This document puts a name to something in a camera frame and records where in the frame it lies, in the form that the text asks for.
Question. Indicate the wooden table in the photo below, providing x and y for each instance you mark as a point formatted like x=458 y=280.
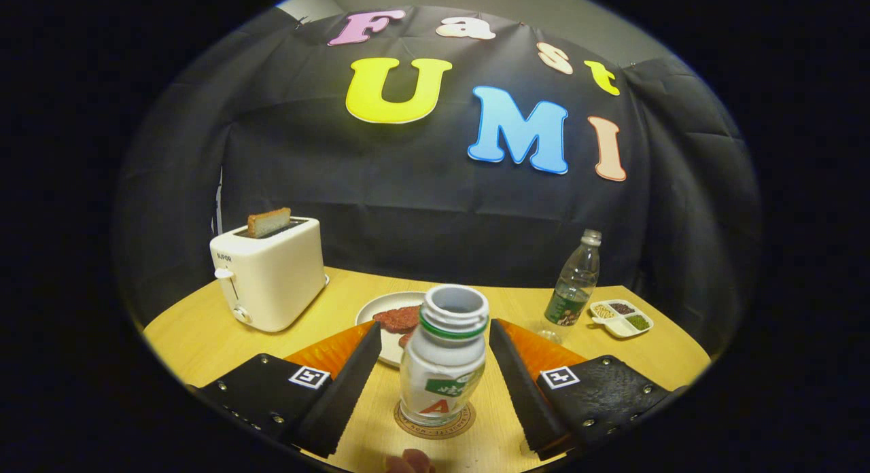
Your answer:
x=204 y=337

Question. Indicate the white divided condiment dish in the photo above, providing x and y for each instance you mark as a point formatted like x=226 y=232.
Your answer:
x=615 y=327

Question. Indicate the white round plate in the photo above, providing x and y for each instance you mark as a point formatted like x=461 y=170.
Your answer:
x=370 y=310

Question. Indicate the clear plastic water bottle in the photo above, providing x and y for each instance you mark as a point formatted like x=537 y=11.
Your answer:
x=574 y=289

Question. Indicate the toast slice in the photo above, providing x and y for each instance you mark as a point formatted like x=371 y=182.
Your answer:
x=268 y=222

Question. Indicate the white toaster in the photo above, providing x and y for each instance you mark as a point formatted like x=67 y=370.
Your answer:
x=279 y=276

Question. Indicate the round cork coaster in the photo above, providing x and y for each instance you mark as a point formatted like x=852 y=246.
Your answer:
x=435 y=433

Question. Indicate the red meat slices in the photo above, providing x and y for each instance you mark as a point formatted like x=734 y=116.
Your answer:
x=397 y=319

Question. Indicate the white juice bottle green label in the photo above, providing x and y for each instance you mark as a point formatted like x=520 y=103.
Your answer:
x=442 y=364

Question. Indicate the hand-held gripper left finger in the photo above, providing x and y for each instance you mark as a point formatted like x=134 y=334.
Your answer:
x=343 y=398

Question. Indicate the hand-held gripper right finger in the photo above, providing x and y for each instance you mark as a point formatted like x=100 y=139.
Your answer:
x=527 y=398

